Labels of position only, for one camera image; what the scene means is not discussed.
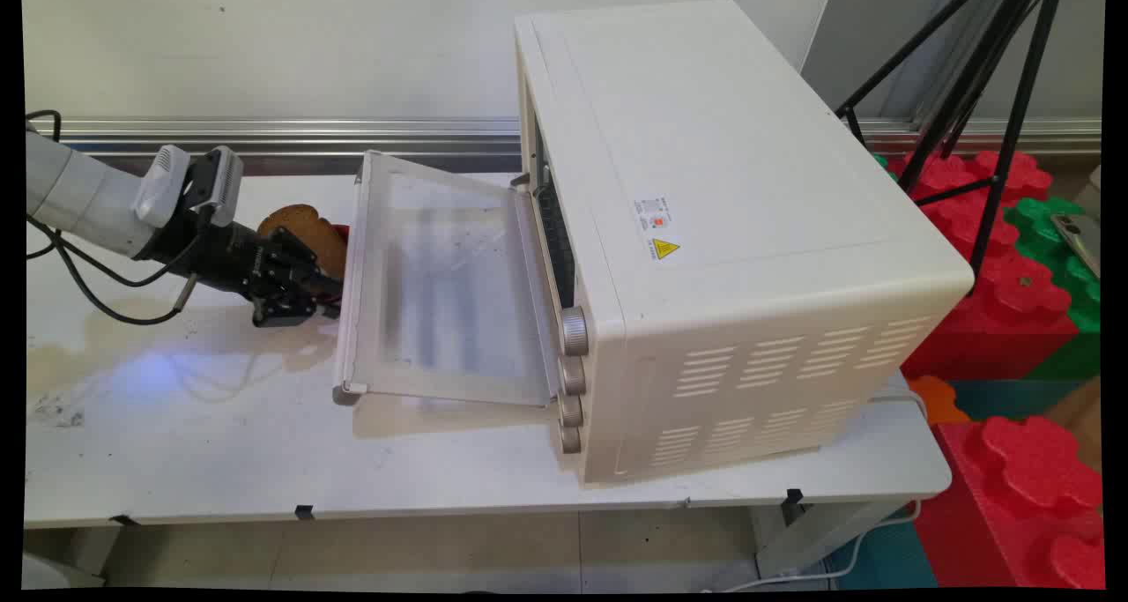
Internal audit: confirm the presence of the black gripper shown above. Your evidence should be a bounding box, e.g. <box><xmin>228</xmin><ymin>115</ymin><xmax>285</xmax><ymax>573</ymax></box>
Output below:
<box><xmin>141</xmin><ymin>211</ymin><xmax>345</xmax><ymax>328</ymax></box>

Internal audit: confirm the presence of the brown bread slice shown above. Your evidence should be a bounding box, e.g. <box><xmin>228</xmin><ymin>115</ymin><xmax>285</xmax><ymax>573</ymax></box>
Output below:
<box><xmin>258</xmin><ymin>204</ymin><xmax>348</xmax><ymax>280</ymax></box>

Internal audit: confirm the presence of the glass oven door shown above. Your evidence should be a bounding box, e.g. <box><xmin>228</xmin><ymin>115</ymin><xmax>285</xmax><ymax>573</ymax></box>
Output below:
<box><xmin>332</xmin><ymin>151</ymin><xmax>565</xmax><ymax>409</ymax></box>

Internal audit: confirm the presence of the white toaster oven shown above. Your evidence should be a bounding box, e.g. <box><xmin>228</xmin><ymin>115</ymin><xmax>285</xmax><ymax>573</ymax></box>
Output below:
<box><xmin>514</xmin><ymin>0</ymin><xmax>976</xmax><ymax>485</ymax></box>

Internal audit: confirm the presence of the teal foam floor mat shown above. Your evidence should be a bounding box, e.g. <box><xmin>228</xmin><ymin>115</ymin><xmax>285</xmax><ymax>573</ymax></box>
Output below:
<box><xmin>824</xmin><ymin>505</ymin><xmax>940</xmax><ymax>591</ymax></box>

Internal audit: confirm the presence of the orange foam tile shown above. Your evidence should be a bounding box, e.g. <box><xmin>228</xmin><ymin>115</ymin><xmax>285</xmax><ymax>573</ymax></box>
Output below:
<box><xmin>906</xmin><ymin>375</ymin><xmax>970</xmax><ymax>427</ymax></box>

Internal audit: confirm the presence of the black tripod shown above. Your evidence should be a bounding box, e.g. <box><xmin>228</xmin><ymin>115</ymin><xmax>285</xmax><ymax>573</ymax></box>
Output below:
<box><xmin>835</xmin><ymin>0</ymin><xmax>1065</xmax><ymax>299</ymax></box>

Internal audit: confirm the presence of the green foam block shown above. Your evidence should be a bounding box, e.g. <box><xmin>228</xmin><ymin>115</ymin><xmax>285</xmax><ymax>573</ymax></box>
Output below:
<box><xmin>1004</xmin><ymin>197</ymin><xmax>1102</xmax><ymax>335</ymax></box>

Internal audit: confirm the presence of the smartphone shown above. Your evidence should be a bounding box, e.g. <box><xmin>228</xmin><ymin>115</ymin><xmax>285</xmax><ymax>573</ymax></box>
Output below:
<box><xmin>1050</xmin><ymin>213</ymin><xmax>1102</xmax><ymax>279</ymax></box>

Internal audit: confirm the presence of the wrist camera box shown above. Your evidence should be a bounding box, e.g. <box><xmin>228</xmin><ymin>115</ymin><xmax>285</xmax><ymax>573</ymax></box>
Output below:
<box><xmin>132</xmin><ymin>145</ymin><xmax>244</xmax><ymax>229</ymax></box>

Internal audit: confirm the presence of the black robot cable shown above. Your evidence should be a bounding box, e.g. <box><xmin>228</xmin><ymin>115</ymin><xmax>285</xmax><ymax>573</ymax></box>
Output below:
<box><xmin>25</xmin><ymin>110</ymin><xmax>216</xmax><ymax>326</ymax></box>

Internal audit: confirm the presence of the white power cable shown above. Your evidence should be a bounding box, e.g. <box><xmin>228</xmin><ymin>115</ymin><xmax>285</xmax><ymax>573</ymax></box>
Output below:
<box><xmin>705</xmin><ymin>385</ymin><xmax>931</xmax><ymax>592</ymax></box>

